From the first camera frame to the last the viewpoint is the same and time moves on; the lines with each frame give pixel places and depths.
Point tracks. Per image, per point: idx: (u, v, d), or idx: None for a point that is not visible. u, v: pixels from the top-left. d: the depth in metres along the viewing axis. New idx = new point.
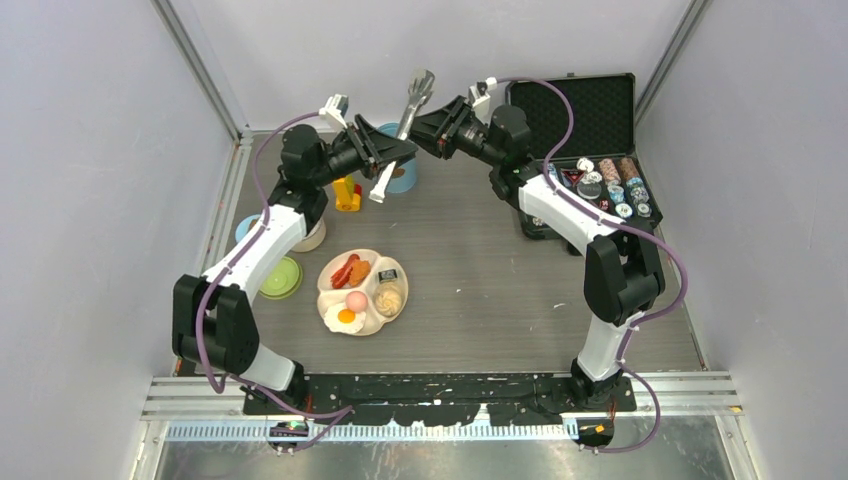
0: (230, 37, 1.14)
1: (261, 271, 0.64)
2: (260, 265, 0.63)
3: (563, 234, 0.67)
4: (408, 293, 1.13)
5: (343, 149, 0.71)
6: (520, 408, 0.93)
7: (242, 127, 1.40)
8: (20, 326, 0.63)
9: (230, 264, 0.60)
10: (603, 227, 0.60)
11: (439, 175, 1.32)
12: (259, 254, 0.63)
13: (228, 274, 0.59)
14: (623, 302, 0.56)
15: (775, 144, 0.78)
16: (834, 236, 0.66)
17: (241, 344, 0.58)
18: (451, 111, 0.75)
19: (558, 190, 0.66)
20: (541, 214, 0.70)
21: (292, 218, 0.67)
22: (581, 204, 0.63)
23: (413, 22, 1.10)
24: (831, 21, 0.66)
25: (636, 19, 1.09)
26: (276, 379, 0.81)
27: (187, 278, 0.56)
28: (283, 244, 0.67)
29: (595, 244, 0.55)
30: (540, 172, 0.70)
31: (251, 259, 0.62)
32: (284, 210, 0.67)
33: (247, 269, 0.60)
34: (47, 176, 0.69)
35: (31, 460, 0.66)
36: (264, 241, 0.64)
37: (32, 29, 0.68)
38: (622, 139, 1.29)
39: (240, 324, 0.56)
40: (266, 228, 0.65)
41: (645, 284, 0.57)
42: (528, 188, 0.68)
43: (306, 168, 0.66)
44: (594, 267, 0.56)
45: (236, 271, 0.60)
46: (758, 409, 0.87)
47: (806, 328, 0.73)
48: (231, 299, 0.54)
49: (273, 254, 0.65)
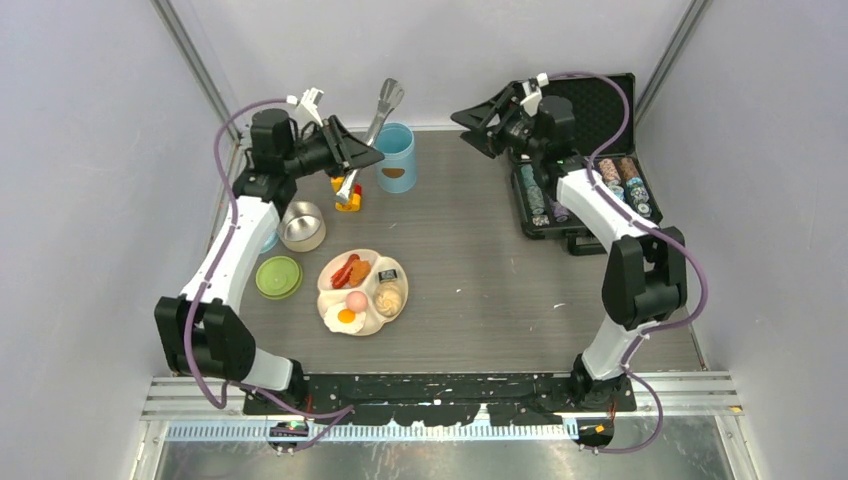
0: (230, 37, 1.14)
1: (242, 272, 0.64)
2: (239, 267, 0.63)
3: (596, 233, 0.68)
4: (408, 293, 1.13)
5: (315, 146, 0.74)
6: (520, 409, 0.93)
7: (242, 127, 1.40)
8: (20, 326, 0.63)
9: (207, 278, 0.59)
10: (634, 229, 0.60)
11: (439, 175, 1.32)
12: (236, 258, 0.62)
13: (208, 289, 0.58)
14: (638, 307, 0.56)
15: (776, 144, 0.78)
16: (836, 235, 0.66)
17: (236, 356, 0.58)
18: (496, 104, 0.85)
19: (597, 185, 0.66)
20: (577, 208, 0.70)
21: (261, 210, 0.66)
22: (619, 204, 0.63)
23: (413, 21, 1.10)
24: (832, 20, 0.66)
25: (636, 18, 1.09)
26: (276, 379, 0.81)
27: (167, 299, 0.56)
28: (258, 238, 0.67)
29: (620, 243, 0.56)
30: (584, 166, 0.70)
31: (229, 266, 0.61)
32: (251, 205, 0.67)
33: (226, 278, 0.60)
34: (46, 176, 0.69)
35: (31, 460, 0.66)
36: (237, 240, 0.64)
37: (32, 29, 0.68)
38: (622, 139, 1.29)
39: (232, 339, 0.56)
40: (236, 227, 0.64)
41: (665, 292, 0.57)
42: (566, 181, 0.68)
43: (274, 151, 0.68)
44: (617, 267, 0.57)
45: (215, 283, 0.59)
46: (758, 409, 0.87)
47: (806, 328, 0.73)
48: (217, 315, 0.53)
49: (249, 253, 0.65)
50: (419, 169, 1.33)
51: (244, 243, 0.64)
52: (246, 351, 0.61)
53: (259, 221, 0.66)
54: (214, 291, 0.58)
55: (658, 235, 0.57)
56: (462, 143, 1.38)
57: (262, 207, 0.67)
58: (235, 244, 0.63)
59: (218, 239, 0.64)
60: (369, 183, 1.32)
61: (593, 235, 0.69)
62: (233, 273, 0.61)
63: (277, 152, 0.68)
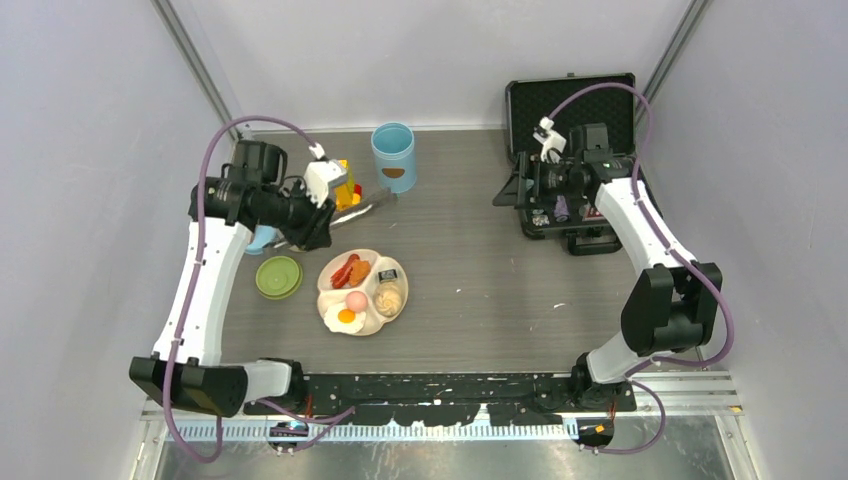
0: (231, 37, 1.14)
1: (218, 311, 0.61)
2: (211, 313, 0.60)
3: (625, 245, 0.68)
4: (408, 293, 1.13)
5: (299, 202, 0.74)
6: (520, 408, 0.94)
7: (242, 127, 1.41)
8: (20, 326, 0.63)
9: (178, 336, 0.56)
10: (669, 257, 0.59)
11: (439, 174, 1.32)
12: (205, 303, 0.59)
13: (181, 347, 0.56)
14: (656, 338, 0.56)
15: (777, 144, 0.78)
16: (836, 235, 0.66)
17: (225, 394, 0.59)
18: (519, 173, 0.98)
19: (640, 201, 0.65)
20: (611, 216, 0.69)
21: (227, 238, 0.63)
22: (660, 229, 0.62)
23: (414, 22, 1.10)
24: (833, 21, 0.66)
25: (637, 19, 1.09)
26: (275, 384, 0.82)
27: (139, 361, 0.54)
28: (228, 269, 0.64)
29: (651, 272, 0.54)
30: (629, 175, 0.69)
31: (199, 315, 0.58)
32: (215, 234, 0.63)
33: (198, 331, 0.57)
34: (46, 177, 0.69)
35: (30, 460, 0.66)
36: (205, 278, 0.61)
37: (32, 31, 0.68)
38: (622, 139, 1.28)
39: (217, 387, 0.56)
40: (202, 264, 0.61)
41: (688, 329, 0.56)
42: (608, 187, 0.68)
43: (255, 169, 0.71)
44: (644, 295, 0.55)
45: (188, 338, 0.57)
46: (758, 409, 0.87)
47: (807, 328, 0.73)
48: (194, 377, 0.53)
49: (221, 293, 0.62)
50: (419, 168, 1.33)
51: (212, 282, 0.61)
52: (236, 382, 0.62)
53: (225, 251, 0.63)
54: (186, 348, 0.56)
55: (693, 270, 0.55)
56: (462, 143, 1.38)
57: (224, 235, 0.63)
58: (202, 284, 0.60)
59: (184, 281, 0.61)
60: (368, 183, 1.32)
61: (627, 253, 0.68)
62: (204, 323, 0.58)
63: (259, 169, 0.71)
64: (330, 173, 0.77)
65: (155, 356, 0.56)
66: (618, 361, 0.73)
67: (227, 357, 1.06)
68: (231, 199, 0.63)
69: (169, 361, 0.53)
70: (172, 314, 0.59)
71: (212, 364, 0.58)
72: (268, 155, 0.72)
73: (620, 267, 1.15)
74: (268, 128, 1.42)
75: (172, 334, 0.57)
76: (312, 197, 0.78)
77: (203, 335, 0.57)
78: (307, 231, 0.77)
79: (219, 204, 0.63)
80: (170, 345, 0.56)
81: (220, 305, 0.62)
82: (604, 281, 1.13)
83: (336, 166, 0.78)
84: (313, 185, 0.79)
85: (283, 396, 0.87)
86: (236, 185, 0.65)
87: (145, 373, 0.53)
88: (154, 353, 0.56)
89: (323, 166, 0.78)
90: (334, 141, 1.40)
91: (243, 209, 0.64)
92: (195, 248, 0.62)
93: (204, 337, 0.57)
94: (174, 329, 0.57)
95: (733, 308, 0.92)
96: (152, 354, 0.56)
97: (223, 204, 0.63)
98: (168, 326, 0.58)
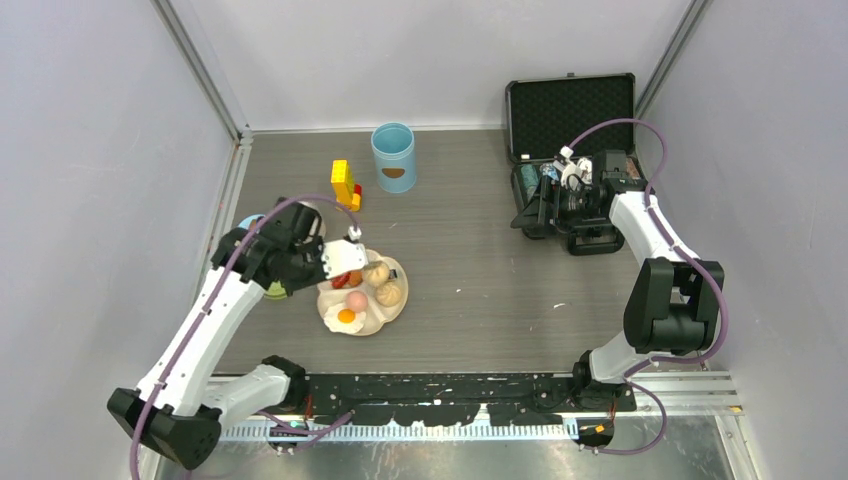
0: (230, 37, 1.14)
1: (212, 349, 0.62)
2: (205, 355, 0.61)
3: (634, 249, 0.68)
4: (408, 292, 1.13)
5: (311, 262, 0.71)
6: (520, 408, 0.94)
7: (242, 127, 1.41)
8: (22, 327, 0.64)
9: (162, 379, 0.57)
10: (673, 254, 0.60)
11: (439, 173, 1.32)
12: (196, 351, 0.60)
13: (163, 391, 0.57)
14: (652, 333, 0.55)
15: (776, 145, 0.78)
16: (835, 235, 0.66)
17: (194, 446, 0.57)
18: (541, 196, 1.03)
19: (650, 207, 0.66)
20: (625, 226, 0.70)
21: (237, 294, 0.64)
22: (666, 228, 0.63)
23: (414, 22, 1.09)
24: (833, 21, 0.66)
25: (637, 19, 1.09)
26: (268, 396, 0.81)
27: (123, 393, 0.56)
28: (231, 322, 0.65)
29: (653, 263, 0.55)
30: (642, 189, 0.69)
31: (187, 362, 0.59)
32: (229, 289, 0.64)
33: (182, 380, 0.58)
34: (48, 176, 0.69)
35: (32, 460, 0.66)
36: (207, 327, 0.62)
37: (33, 32, 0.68)
38: (622, 139, 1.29)
39: (186, 439, 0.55)
40: (207, 313, 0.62)
41: (689, 330, 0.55)
42: (622, 198, 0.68)
43: (288, 227, 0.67)
44: (643, 286, 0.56)
45: (170, 383, 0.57)
46: (758, 409, 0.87)
47: (807, 329, 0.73)
48: (164, 423, 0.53)
49: (222, 333, 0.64)
50: (419, 168, 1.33)
51: (211, 334, 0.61)
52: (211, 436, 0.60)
53: (231, 306, 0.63)
54: (166, 393, 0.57)
55: (697, 267, 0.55)
56: (462, 143, 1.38)
57: (236, 290, 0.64)
58: (199, 334, 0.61)
59: (186, 324, 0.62)
60: (368, 183, 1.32)
61: (631, 251, 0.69)
62: (190, 371, 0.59)
63: (291, 229, 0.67)
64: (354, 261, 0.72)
65: (136, 392, 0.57)
66: (619, 360, 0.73)
67: (227, 357, 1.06)
68: (255, 257, 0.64)
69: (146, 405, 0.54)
70: (164, 354, 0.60)
71: (187, 416, 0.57)
72: (304, 218, 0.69)
73: (620, 268, 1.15)
74: (267, 128, 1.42)
75: (158, 375, 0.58)
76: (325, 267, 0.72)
77: (186, 385, 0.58)
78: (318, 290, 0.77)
79: (242, 257, 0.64)
80: (153, 386, 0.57)
81: (214, 350, 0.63)
82: (604, 281, 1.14)
83: (362, 258, 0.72)
84: (329, 256, 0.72)
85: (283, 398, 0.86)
86: (266, 244, 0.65)
87: (123, 406, 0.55)
88: (137, 389, 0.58)
89: (352, 249, 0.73)
90: (334, 140, 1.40)
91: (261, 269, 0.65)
92: (205, 296, 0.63)
93: (186, 386, 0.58)
94: (161, 371, 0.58)
95: (732, 308, 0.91)
96: (135, 390, 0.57)
97: (245, 258, 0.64)
98: (157, 367, 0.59)
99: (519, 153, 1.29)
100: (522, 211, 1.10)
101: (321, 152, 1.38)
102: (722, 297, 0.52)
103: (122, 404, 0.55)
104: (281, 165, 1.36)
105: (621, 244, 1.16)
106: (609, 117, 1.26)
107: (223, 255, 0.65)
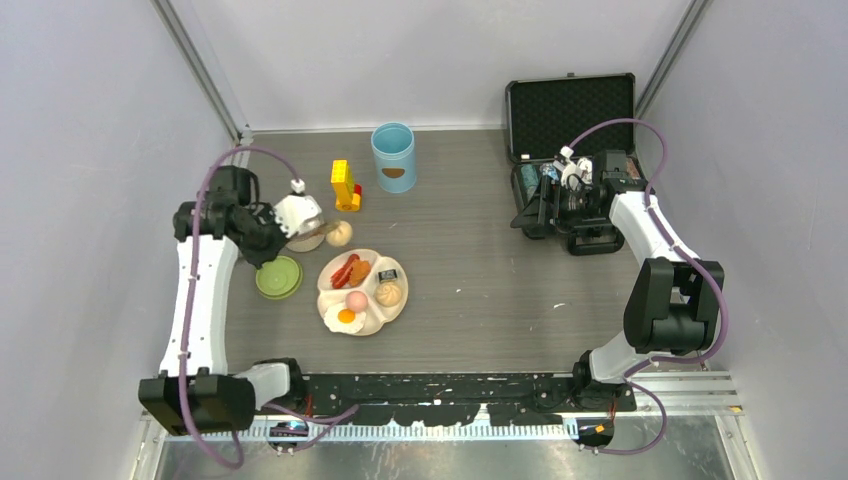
0: (231, 37, 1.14)
1: (217, 314, 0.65)
2: (213, 319, 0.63)
3: (631, 247, 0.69)
4: (408, 292, 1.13)
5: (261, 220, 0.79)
6: (519, 408, 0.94)
7: (242, 127, 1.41)
8: (22, 327, 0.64)
9: (185, 349, 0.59)
10: (673, 254, 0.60)
11: (438, 173, 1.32)
12: (205, 316, 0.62)
13: (189, 359, 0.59)
14: (659, 332, 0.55)
15: (776, 145, 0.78)
16: (835, 236, 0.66)
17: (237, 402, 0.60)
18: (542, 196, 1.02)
19: (650, 207, 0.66)
20: (625, 226, 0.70)
21: (217, 251, 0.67)
22: (666, 228, 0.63)
23: (414, 22, 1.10)
24: (832, 21, 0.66)
25: (637, 20, 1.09)
26: (277, 384, 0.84)
27: (149, 381, 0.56)
28: (221, 280, 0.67)
29: (653, 262, 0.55)
30: (642, 189, 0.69)
31: (202, 327, 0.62)
32: (207, 249, 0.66)
33: (204, 343, 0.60)
34: (48, 176, 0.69)
35: (31, 460, 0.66)
36: (203, 291, 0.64)
37: (33, 31, 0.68)
38: (622, 139, 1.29)
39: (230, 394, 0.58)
40: (197, 278, 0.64)
41: (689, 329, 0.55)
42: (623, 198, 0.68)
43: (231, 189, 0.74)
44: (644, 286, 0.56)
45: (194, 351, 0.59)
46: (758, 409, 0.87)
47: (807, 329, 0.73)
48: (208, 385, 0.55)
49: (218, 293, 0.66)
50: (419, 168, 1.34)
51: (211, 297, 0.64)
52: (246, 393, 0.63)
53: (217, 266, 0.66)
54: (195, 360, 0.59)
55: (697, 267, 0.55)
56: (462, 143, 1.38)
57: (215, 248, 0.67)
58: (200, 300, 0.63)
59: (180, 298, 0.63)
60: (368, 183, 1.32)
61: (631, 251, 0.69)
62: (208, 333, 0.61)
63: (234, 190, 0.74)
64: (308, 210, 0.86)
65: (163, 373, 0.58)
66: (618, 360, 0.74)
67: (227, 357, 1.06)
68: (216, 217, 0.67)
69: (181, 375, 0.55)
70: (173, 332, 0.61)
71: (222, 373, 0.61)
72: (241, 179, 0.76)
73: (620, 268, 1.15)
74: (267, 128, 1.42)
75: (177, 350, 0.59)
76: (283, 225, 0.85)
77: (209, 345, 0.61)
78: (274, 253, 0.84)
79: (204, 222, 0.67)
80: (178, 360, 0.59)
81: (219, 314, 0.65)
82: (604, 281, 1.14)
83: (313, 206, 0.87)
84: (283, 214, 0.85)
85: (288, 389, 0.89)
86: (221, 203, 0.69)
87: (156, 390, 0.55)
88: (161, 371, 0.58)
89: (301, 201, 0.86)
90: (334, 141, 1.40)
91: (228, 228, 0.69)
92: (188, 265, 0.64)
93: (209, 348, 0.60)
94: (179, 344, 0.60)
95: (732, 308, 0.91)
96: (161, 373, 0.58)
97: (209, 222, 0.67)
98: (172, 344, 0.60)
99: (519, 153, 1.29)
100: (522, 211, 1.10)
101: (320, 152, 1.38)
102: (721, 296, 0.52)
103: (153, 389, 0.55)
104: (281, 165, 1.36)
105: (621, 244, 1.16)
106: (609, 117, 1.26)
107: (185, 228, 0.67)
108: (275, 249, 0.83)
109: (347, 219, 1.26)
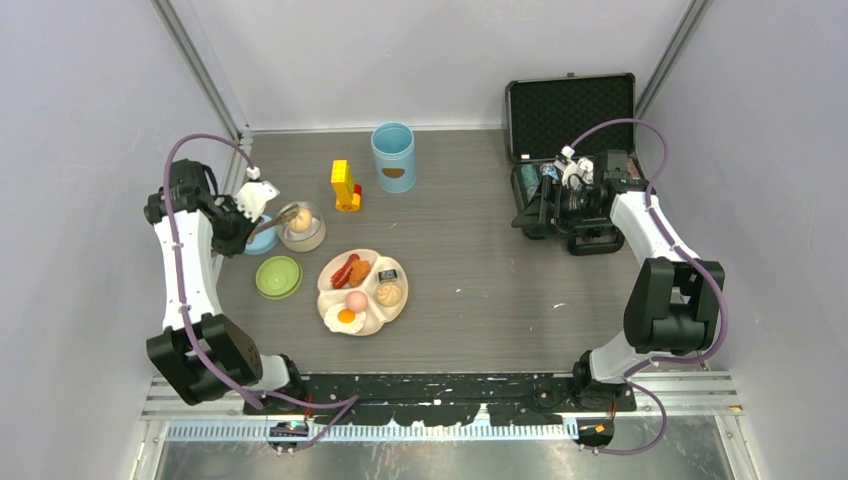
0: (231, 37, 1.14)
1: (208, 275, 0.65)
2: (205, 276, 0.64)
3: (632, 247, 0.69)
4: (408, 291, 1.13)
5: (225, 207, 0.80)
6: (520, 408, 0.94)
7: (242, 127, 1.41)
8: (22, 327, 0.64)
9: (183, 301, 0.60)
10: (674, 254, 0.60)
11: (438, 173, 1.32)
12: (197, 272, 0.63)
13: (191, 309, 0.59)
14: (658, 332, 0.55)
15: (775, 145, 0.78)
16: (835, 236, 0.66)
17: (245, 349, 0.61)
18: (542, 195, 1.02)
19: (651, 207, 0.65)
20: (625, 226, 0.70)
21: (194, 222, 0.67)
22: (666, 228, 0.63)
23: (414, 23, 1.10)
24: (832, 22, 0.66)
25: (637, 20, 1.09)
26: (277, 375, 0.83)
27: (153, 339, 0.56)
28: (205, 246, 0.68)
29: (653, 262, 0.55)
30: (643, 189, 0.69)
31: (195, 282, 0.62)
32: (185, 224, 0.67)
33: (200, 293, 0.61)
34: (48, 177, 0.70)
35: (31, 460, 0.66)
36: (190, 255, 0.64)
37: (33, 33, 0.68)
38: (622, 138, 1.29)
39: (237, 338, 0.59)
40: (179, 246, 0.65)
41: (689, 330, 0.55)
42: (623, 198, 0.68)
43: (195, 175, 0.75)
44: (644, 287, 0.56)
45: (194, 303, 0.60)
46: (758, 409, 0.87)
47: (807, 330, 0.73)
48: (215, 326, 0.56)
49: (205, 257, 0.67)
50: (419, 168, 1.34)
51: (198, 255, 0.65)
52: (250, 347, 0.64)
53: (198, 233, 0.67)
54: (196, 308, 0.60)
55: (698, 267, 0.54)
56: (462, 143, 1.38)
57: (192, 220, 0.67)
58: (188, 262, 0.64)
59: (168, 267, 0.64)
60: (368, 183, 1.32)
61: (631, 251, 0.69)
62: (204, 286, 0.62)
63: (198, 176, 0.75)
64: (265, 192, 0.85)
65: (168, 328, 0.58)
66: (618, 359, 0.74)
67: None
68: (187, 195, 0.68)
69: (188, 324, 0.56)
70: (169, 293, 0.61)
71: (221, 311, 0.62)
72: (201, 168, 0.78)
73: (620, 267, 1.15)
74: (267, 128, 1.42)
75: (176, 306, 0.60)
76: (246, 211, 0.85)
77: (206, 295, 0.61)
78: (242, 242, 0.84)
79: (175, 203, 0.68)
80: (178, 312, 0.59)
81: (209, 275, 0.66)
82: (604, 280, 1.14)
83: (271, 188, 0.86)
84: (244, 201, 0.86)
85: (288, 386, 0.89)
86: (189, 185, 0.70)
87: (163, 341, 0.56)
88: (166, 327, 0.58)
89: (259, 186, 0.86)
90: (334, 141, 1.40)
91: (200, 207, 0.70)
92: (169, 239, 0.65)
93: (207, 297, 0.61)
94: (177, 300, 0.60)
95: (732, 308, 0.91)
96: (166, 328, 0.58)
97: (180, 201, 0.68)
98: (170, 304, 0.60)
99: (519, 153, 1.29)
100: (522, 211, 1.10)
101: (321, 152, 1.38)
102: (722, 296, 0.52)
103: (160, 343, 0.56)
104: (281, 165, 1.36)
105: (620, 243, 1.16)
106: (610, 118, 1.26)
107: (157, 212, 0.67)
108: (241, 236, 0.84)
109: (347, 219, 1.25)
